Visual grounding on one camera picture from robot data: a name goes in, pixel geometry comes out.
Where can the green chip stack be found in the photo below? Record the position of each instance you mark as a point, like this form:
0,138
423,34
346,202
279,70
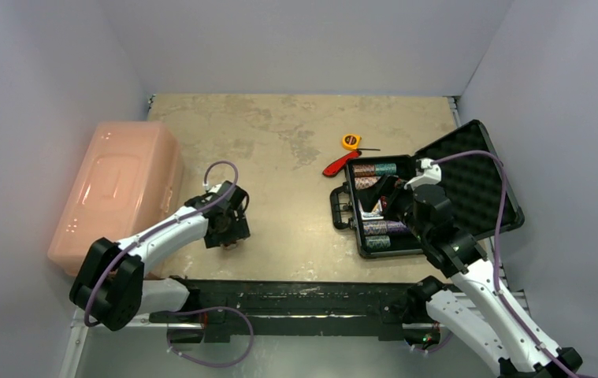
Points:
385,169

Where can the pink blue chip stack left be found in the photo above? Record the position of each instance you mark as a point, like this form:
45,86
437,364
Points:
362,183

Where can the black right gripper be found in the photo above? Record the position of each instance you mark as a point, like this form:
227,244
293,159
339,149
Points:
396,195

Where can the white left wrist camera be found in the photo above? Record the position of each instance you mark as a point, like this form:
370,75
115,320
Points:
212,189

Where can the red black utility knife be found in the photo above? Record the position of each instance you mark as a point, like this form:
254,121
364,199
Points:
334,168

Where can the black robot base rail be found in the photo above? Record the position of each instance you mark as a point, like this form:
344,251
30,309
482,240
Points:
389,311

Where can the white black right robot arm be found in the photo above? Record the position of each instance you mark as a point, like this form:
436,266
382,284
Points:
497,329

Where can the yellow tape measure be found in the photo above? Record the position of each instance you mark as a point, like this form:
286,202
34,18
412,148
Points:
352,142

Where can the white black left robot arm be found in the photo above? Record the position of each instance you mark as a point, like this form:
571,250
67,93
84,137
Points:
142,255

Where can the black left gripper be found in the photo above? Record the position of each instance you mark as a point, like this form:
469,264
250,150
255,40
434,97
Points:
238,231

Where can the orange purple chip stack front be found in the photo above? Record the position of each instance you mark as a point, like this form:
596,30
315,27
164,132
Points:
375,227

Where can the orange black chip stack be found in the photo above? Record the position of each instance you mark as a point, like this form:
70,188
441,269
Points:
364,170

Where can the blue playing card deck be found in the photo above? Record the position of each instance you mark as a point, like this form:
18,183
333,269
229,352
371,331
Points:
374,215

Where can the black poker set case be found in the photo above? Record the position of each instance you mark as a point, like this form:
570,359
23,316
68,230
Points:
473,184

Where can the grey blue poker chip stack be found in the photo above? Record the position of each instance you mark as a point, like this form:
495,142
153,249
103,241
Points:
378,242

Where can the pink translucent plastic storage box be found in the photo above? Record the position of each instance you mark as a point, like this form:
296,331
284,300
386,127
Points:
129,180

